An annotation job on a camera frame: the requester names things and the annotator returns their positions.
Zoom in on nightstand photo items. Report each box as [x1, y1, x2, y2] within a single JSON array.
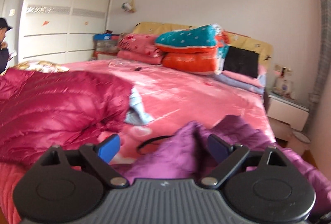
[[272, 64, 296, 100]]

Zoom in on person in black cap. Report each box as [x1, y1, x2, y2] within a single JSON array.
[[0, 18, 12, 73]]

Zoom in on bedside clutter boxes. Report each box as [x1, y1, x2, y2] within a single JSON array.
[[92, 31, 120, 59]]

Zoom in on magenta down jacket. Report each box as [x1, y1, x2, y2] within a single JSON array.
[[1, 68, 132, 167]]

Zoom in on black folded cloth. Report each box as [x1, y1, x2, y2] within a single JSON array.
[[223, 46, 259, 78]]

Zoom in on yellow headboard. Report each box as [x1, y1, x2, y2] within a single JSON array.
[[132, 22, 273, 70]]

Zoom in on white wardrobe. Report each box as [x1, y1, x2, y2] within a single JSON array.
[[18, 0, 110, 64]]

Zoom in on purple down jacket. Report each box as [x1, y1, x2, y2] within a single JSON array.
[[117, 115, 330, 216]]

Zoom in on pink bed blanket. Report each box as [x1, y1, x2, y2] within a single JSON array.
[[1, 59, 274, 223]]

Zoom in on floral yellow pillow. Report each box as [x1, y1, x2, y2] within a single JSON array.
[[12, 60, 70, 73]]

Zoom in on teal orange folded quilt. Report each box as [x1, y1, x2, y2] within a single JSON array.
[[155, 24, 231, 75]]

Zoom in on grey plaid curtain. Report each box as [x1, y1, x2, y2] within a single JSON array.
[[302, 0, 331, 134]]

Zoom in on light blue garment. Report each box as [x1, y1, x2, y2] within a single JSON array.
[[125, 87, 154, 126]]

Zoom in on pink lilac folded bedding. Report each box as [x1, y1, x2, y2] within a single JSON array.
[[211, 64, 266, 96]]

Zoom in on white nightstand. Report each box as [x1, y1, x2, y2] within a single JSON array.
[[267, 92, 309, 131]]

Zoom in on wall hanging ornament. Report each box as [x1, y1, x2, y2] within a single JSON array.
[[121, 0, 136, 13]]

